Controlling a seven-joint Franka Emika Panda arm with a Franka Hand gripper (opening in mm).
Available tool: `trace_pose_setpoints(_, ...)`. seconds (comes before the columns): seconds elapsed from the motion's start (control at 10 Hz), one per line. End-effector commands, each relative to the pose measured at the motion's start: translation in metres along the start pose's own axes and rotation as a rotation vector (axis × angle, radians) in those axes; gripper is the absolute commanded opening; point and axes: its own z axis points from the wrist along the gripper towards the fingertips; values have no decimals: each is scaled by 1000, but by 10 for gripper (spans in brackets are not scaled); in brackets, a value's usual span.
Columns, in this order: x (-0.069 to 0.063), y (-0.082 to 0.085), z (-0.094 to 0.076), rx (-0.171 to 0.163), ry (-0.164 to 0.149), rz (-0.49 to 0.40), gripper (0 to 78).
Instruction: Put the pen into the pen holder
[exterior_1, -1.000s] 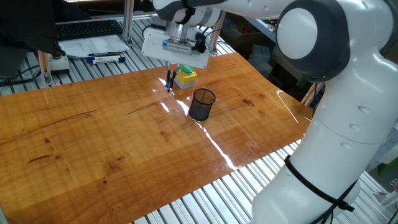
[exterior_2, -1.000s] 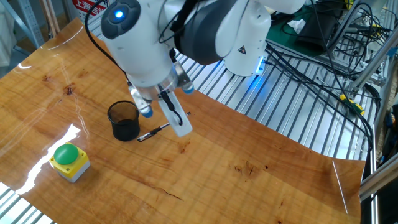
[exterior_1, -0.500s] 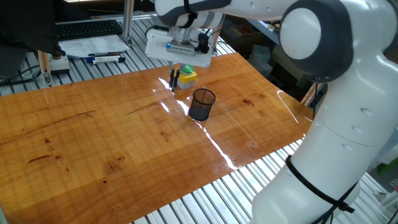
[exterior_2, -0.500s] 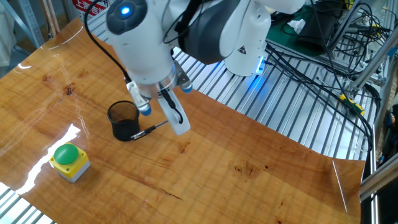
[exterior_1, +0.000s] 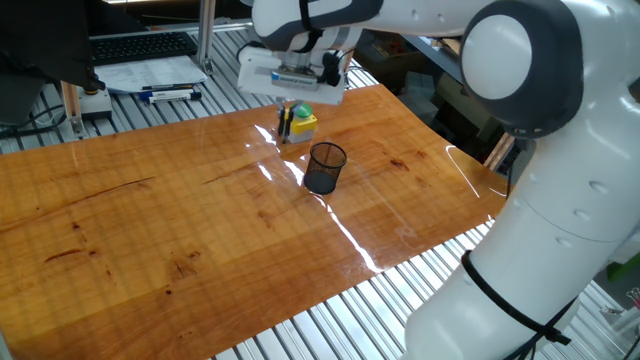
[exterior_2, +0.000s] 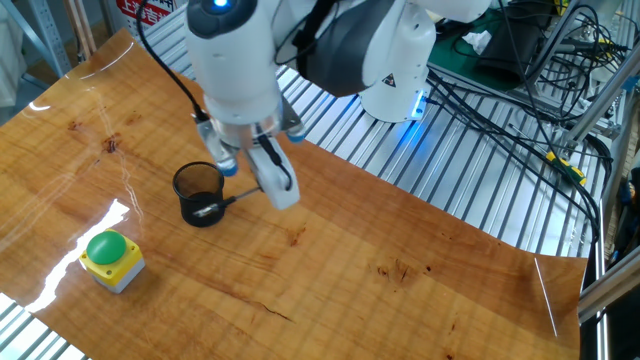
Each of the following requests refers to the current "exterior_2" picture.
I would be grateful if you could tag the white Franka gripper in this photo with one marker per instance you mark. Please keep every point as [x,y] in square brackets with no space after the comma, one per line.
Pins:
[275,185]

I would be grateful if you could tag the black and clear pen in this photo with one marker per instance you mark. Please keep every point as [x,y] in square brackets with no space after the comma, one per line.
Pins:
[220,205]

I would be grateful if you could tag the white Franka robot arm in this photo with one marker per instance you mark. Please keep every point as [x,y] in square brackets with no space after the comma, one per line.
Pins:
[235,65]

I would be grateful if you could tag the black mesh pen holder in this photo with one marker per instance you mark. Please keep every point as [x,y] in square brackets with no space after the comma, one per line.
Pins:
[192,187]

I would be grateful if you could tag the glossy wood pattern mat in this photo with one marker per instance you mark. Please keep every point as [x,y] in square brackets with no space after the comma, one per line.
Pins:
[200,300]

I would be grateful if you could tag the yellow box green push button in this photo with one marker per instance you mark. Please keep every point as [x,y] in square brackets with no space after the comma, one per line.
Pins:
[107,250]

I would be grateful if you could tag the red and white sign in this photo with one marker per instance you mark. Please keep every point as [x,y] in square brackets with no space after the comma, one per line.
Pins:
[150,12]

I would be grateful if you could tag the green cutting mat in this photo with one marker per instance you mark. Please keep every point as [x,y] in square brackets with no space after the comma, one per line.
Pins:
[450,60]

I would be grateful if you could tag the crumpled white tissue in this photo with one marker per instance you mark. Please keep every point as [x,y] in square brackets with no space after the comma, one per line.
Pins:
[477,41]

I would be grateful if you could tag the pair of wooden sticks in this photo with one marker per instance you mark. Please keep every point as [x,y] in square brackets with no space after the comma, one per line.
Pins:
[82,27]

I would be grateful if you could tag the grey perforated metal strut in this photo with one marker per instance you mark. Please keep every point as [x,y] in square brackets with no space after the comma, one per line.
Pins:
[45,30]

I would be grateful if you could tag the slanted aluminium frame beam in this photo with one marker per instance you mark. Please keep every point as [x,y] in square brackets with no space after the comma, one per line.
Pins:
[602,100]

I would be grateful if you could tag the thick aluminium frame beam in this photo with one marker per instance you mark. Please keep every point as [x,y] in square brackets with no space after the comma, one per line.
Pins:
[610,290]

